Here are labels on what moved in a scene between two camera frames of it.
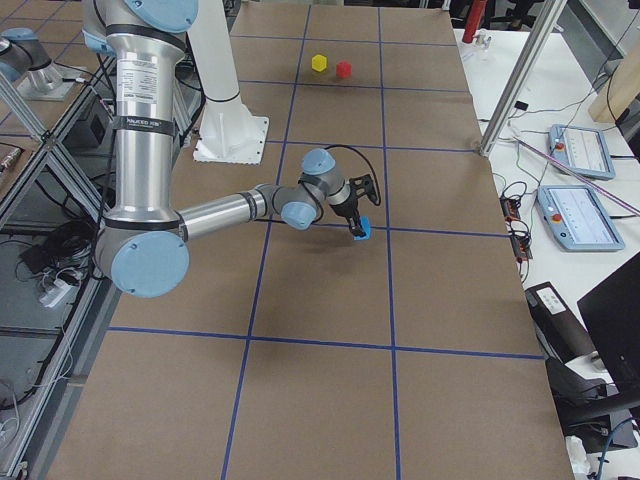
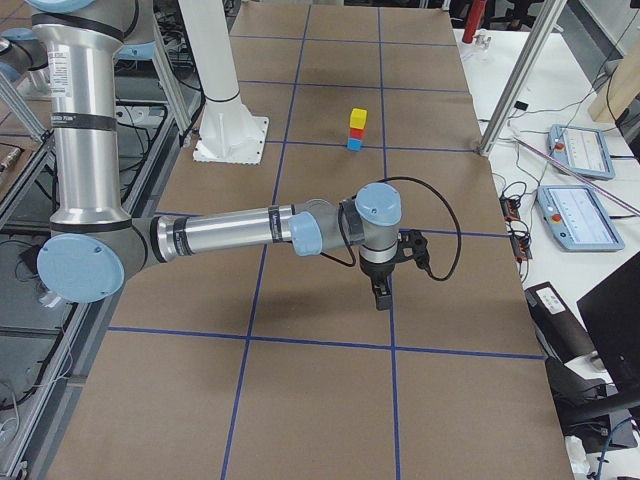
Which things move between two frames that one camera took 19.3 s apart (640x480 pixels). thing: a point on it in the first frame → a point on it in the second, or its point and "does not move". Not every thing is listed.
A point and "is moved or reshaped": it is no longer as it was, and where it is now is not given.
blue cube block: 365,224 is moved or reshaped
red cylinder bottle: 474,17 does not move
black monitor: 612,313 does not move
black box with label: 561,334 does not move
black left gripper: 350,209 → 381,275
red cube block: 344,70 → 356,133
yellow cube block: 319,62 → 358,118
